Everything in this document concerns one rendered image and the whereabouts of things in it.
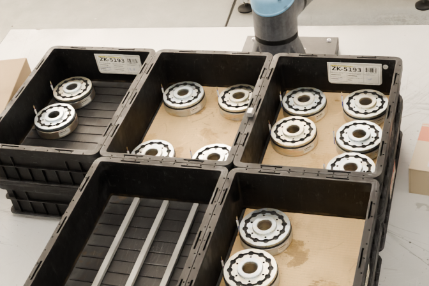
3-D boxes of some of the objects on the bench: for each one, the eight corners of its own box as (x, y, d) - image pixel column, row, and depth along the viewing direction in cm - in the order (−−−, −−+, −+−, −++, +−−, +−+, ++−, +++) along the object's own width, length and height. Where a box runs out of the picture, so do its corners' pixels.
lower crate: (75, 113, 223) (62, 78, 216) (174, 119, 214) (166, 83, 206) (9, 216, 195) (-8, 181, 187) (120, 229, 185) (108, 192, 178)
